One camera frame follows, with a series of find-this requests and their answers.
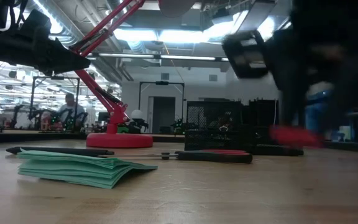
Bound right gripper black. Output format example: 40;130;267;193
222;27;358;134

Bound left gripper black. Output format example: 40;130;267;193
11;9;91;75

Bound red eraser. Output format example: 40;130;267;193
268;125;324;149

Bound black marker pen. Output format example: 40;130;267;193
6;146;115;158

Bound green sticky note pad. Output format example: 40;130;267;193
16;148;158;190

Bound red-handled scissors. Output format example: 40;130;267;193
99;149;254;165

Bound black mesh desk organizer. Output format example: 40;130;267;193
184;98;281;153

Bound person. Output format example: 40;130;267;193
57;93;86;131

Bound red desk lamp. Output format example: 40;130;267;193
68;0;198;149

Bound long ceiling light strip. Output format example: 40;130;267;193
85;52;229;62

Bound black background station frame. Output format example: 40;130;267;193
139;80;185;134
31;75;81;133

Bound black aluminium table frame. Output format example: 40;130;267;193
0;130;358;154

